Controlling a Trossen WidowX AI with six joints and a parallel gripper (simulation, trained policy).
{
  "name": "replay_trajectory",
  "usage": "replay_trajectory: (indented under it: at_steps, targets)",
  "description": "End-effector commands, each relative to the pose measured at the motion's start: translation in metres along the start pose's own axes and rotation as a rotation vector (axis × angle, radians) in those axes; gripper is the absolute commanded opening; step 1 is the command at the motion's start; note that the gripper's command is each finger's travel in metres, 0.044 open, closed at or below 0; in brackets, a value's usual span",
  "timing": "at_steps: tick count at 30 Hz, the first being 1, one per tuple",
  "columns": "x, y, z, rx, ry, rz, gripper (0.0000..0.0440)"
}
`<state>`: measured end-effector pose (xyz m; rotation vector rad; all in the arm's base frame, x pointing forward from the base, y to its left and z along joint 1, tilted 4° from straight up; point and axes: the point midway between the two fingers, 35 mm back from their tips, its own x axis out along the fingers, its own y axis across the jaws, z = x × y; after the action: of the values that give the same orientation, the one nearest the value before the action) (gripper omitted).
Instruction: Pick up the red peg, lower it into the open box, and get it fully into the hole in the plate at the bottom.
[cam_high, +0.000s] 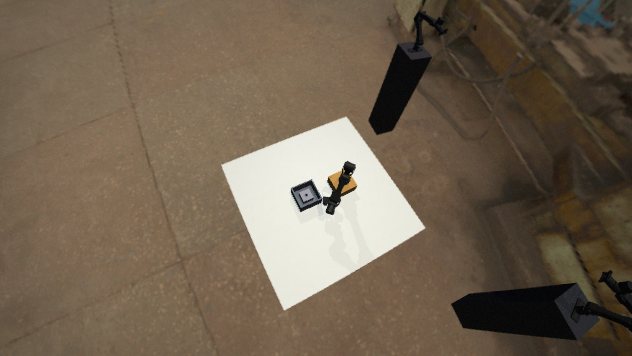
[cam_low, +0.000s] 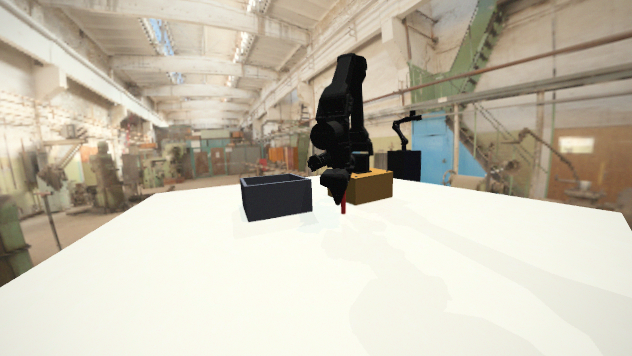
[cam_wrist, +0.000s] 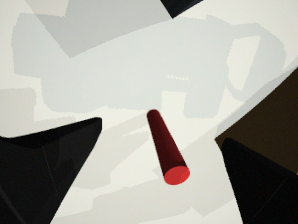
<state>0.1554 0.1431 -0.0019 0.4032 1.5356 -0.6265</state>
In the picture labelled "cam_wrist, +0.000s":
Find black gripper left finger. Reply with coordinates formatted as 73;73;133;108
0;117;102;224

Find red peg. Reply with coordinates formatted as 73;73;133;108
146;109;190;185

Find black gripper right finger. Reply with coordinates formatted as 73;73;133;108
221;137;298;224

